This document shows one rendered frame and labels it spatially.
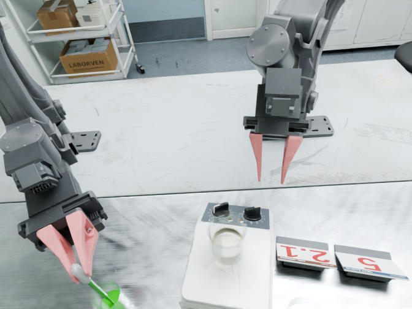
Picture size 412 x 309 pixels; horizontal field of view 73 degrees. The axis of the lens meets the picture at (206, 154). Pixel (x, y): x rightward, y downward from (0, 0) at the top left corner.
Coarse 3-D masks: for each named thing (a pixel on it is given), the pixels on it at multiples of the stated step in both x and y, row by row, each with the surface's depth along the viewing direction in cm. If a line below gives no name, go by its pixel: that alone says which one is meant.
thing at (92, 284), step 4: (92, 280) 37; (88, 284) 37; (92, 284) 37; (96, 284) 38; (96, 288) 38; (100, 288) 39; (100, 292) 39; (104, 292) 40; (104, 296) 41; (108, 296) 42; (108, 300) 43; (112, 300) 44
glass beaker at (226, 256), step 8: (216, 216) 39; (224, 216) 39; (232, 216) 39; (240, 216) 38; (208, 224) 38; (216, 224) 40; (224, 224) 41; (232, 224) 40; (240, 224) 39; (248, 224) 37; (208, 232) 37; (240, 232) 41; (216, 248) 37; (224, 248) 36; (232, 248) 36; (240, 248) 37; (216, 256) 39; (224, 256) 37; (232, 256) 38; (240, 256) 39; (224, 264) 39; (232, 264) 39
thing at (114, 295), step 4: (108, 292) 46; (112, 292) 45; (116, 292) 45; (112, 296) 45; (116, 296) 45; (104, 300) 45; (116, 300) 45; (104, 304) 44; (108, 304) 44; (112, 304) 44; (104, 308) 44; (108, 308) 44
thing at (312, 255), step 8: (280, 248) 49; (288, 248) 49; (296, 248) 49; (304, 248) 49; (288, 256) 46; (296, 256) 46; (304, 256) 46; (312, 256) 46; (320, 256) 47; (328, 256) 47
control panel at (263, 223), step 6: (210, 204) 54; (216, 204) 54; (210, 210) 52; (234, 210) 52; (240, 210) 52; (264, 210) 52; (204, 216) 50; (264, 216) 50; (252, 222) 48; (258, 222) 48; (264, 222) 48; (258, 228) 46; (264, 228) 46
